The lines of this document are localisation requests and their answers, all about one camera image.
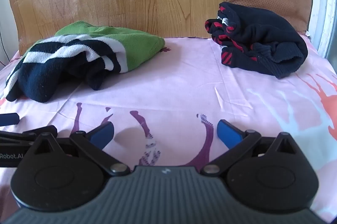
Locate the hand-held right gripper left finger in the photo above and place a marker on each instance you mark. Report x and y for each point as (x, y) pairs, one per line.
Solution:
(102, 135)

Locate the pink printed bed sheet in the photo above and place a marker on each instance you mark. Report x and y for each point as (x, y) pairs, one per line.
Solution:
(171, 81)

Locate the black red patterned sweater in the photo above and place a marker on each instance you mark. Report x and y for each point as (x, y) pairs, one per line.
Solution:
(276, 36)

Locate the white window frame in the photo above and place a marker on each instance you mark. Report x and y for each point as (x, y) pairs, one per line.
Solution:
(325, 2)

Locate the green striped navy sweater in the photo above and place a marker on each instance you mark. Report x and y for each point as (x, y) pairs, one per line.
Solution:
(137, 47)

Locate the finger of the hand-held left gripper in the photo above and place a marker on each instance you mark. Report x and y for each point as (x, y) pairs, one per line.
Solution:
(23, 134)
(9, 119)

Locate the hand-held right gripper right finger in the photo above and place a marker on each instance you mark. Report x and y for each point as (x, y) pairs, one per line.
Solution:
(228, 134)

